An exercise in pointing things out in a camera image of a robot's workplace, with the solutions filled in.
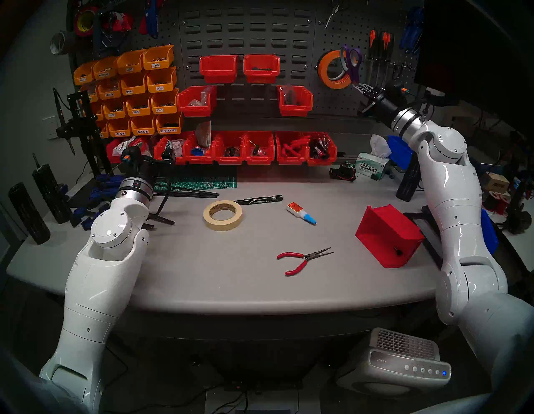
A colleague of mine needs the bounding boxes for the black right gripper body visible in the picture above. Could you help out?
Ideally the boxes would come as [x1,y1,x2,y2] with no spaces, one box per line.
[369,95,398,126]

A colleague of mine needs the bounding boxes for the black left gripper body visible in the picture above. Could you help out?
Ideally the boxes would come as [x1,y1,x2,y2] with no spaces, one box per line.
[133,154,175,179]

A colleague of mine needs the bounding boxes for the purple handled scissors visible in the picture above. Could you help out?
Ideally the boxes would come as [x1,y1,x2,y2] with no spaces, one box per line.
[339,45,364,86]

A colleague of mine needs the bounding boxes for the orange tape roll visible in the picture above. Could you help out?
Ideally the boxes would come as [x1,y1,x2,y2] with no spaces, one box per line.
[318,50,358,89]

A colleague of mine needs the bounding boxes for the black tape roll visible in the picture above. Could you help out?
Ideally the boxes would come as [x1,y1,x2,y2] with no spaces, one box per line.
[317,52,353,84]

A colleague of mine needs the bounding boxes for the beige masking tape roll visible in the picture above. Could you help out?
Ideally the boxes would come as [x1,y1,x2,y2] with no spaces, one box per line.
[203,200,243,231]

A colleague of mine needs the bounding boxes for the glue bottle with blue cap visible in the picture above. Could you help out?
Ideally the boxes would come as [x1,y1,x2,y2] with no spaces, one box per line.
[287,202,317,226]

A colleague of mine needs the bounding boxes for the grey pegboard back panel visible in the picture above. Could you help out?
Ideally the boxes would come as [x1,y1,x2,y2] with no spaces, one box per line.
[69,0,426,126]

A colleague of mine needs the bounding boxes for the red yellow tape roll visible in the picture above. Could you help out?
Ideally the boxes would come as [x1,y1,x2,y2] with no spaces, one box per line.
[74,5,100,37]

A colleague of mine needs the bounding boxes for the black carabiner hook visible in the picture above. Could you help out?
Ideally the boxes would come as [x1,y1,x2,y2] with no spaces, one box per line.
[390,63,418,81]

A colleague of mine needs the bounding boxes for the pile of blue clamps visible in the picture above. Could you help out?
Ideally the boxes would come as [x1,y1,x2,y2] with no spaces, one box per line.
[69,174,126,231]

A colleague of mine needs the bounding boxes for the black metal fixture stand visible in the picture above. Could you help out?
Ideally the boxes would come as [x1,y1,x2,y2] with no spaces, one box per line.
[52,88,113,176]

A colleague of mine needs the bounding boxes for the blue plastic storage bin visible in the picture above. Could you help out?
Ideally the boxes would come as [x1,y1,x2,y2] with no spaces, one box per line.
[480,209,500,255]
[387,135,416,169]

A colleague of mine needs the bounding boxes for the green cutting mat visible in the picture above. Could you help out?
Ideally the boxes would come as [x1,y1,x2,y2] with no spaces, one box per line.
[156,166,237,190]

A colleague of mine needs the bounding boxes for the black tripod rods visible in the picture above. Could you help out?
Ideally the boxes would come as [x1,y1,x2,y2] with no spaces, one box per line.
[144,186,220,229]

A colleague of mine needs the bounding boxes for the Kimtech tissue box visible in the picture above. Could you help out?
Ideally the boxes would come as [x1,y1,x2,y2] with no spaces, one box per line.
[355,134,393,181]

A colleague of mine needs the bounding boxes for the black battery holder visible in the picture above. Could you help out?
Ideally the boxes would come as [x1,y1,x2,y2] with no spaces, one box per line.
[329,163,358,182]

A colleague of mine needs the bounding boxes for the black soldering iron pen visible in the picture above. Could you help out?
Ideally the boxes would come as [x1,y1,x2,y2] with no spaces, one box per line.
[52,88,76,156]

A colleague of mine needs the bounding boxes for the black cylindrical tool holder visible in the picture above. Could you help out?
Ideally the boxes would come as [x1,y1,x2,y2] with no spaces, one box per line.
[395,152,423,202]
[8,182,51,245]
[32,153,73,225]

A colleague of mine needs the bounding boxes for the small silver scissors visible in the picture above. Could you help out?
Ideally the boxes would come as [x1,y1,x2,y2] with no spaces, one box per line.
[325,0,351,29]

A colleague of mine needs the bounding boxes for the black marker pen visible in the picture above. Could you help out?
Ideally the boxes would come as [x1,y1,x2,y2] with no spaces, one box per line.
[234,195,283,206]

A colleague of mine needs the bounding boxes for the black bar clamp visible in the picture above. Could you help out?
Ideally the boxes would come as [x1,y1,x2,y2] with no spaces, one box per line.
[93,2,130,57]

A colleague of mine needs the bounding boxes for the black computer monitor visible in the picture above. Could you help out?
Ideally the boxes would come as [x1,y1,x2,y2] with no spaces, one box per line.
[415,0,534,138]

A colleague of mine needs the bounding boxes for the small cardboard box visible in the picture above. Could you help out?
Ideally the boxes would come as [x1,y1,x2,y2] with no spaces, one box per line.
[480,172,510,194]

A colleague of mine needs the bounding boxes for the black desktop device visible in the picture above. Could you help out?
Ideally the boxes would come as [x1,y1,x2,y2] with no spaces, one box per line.
[503,179,534,234]

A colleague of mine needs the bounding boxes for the white side table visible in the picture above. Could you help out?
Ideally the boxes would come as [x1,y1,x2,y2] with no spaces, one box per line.
[476,163,534,272]

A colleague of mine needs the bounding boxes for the black power strip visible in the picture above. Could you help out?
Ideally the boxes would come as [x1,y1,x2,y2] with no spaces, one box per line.
[225,378,303,391]

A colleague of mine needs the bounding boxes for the white Coway air purifier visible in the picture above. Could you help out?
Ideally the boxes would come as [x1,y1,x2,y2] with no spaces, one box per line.
[336,328,452,397]

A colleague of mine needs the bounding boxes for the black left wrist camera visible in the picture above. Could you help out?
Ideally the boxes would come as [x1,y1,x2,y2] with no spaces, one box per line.
[120,146,141,168]

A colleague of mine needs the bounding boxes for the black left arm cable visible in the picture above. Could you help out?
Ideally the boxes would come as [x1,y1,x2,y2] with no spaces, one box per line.
[146,175,171,220]

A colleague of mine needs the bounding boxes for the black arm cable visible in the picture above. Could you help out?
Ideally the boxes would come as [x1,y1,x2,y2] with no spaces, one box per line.
[146,175,171,220]
[411,100,434,121]

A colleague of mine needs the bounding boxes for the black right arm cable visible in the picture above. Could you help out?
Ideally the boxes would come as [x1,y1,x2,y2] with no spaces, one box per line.
[411,100,434,121]

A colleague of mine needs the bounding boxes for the black printed frame part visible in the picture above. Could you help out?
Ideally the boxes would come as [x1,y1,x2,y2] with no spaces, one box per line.
[403,207,443,268]

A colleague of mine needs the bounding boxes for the grey duct tape roll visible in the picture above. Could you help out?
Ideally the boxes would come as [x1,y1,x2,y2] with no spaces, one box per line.
[50,30,78,56]

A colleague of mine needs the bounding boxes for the red wire spool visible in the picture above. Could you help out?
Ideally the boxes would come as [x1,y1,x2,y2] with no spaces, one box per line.
[484,191,511,215]

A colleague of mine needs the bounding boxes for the red handled needle-nose pliers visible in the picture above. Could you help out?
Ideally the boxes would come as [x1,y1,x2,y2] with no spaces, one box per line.
[277,247,335,277]

